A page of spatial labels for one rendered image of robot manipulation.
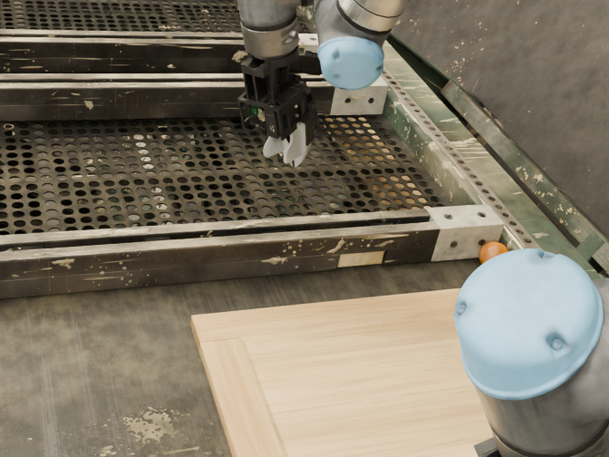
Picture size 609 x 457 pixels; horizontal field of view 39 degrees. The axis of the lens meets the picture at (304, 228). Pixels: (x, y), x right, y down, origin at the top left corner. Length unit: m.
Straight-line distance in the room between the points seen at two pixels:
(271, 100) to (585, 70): 1.77
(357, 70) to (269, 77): 0.20
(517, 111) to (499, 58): 0.26
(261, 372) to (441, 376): 0.26
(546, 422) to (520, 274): 0.08
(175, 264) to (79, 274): 0.14
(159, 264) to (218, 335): 0.15
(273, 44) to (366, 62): 0.19
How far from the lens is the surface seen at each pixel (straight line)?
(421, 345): 1.27
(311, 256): 1.35
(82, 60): 1.88
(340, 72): 1.00
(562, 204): 2.41
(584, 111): 2.76
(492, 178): 1.66
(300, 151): 1.28
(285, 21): 1.14
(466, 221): 1.46
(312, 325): 1.25
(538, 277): 0.45
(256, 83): 1.17
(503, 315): 0.44
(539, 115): 2.85
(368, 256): 1.40
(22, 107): 1.69
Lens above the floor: 2.03
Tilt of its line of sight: 36 degrees down
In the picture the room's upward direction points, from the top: 63 degrees counter-clockwise
